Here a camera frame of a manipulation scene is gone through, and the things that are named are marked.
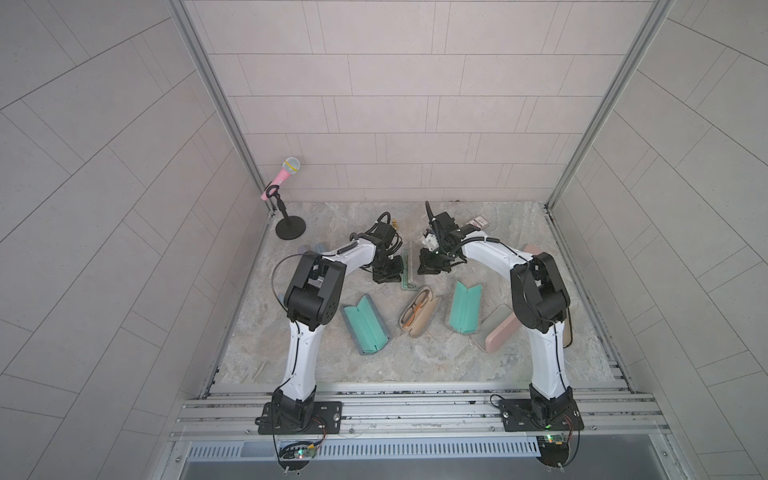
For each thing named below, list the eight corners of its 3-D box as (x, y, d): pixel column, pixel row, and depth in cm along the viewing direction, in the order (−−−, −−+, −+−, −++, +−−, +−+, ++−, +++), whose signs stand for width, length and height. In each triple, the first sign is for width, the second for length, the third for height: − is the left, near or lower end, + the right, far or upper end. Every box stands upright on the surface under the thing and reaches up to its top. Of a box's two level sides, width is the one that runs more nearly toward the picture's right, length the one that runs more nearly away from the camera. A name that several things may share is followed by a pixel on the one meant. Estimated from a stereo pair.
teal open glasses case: (361, 359, 82) (359, 355, 78) (341, 312, 90) (339, 306, 87) (392, 343, 85) (392, 338, 81) (369, 299, 93) (369, 292, 90)
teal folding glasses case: (447, 328, 87) (449, 324, 85) (454, 284, 97) (455, 280, 94) (477, 335, 86) (479, 331, 84) (480, 290, 95) (483, 286, 93)
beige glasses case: (395, 323, 88) (395, 318, 85) (422, 290, 95) (422, 284, 93) (417, 341, 85) (418, 336, 82) (444, 305, 92) (445, 300, 89)
